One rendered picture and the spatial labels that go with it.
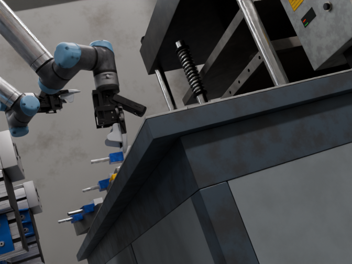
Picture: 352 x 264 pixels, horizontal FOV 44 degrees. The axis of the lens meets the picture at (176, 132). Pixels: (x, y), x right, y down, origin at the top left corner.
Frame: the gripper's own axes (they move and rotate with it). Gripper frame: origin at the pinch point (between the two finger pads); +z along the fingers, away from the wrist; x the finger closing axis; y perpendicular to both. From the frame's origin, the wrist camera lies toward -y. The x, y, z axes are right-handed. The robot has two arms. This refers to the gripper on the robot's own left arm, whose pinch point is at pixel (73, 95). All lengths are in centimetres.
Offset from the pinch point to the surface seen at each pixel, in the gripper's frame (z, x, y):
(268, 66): 43, 80, 19
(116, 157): -29, 68, 45
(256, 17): 45, 80, -3
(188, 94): 89, -14, -4
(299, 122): -34, 134, 55
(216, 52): 70, 33, -11
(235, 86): 64, 44, 13
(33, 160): 79, -246, -21
